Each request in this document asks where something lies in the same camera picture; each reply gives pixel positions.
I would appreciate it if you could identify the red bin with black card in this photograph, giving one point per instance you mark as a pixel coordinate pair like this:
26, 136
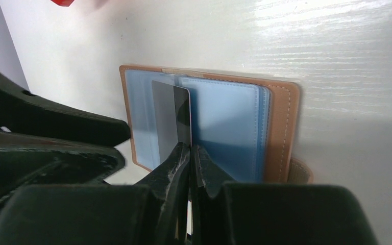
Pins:
63, 3

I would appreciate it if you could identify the tan leather card holder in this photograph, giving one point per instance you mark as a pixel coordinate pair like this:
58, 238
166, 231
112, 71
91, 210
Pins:
247, 125

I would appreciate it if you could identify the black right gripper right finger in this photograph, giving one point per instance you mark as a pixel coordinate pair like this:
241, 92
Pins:
207, 198

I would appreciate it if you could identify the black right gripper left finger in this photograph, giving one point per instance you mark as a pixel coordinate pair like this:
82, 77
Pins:
164, 219

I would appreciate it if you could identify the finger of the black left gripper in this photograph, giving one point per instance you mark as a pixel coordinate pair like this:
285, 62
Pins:
29, 114
27, 160

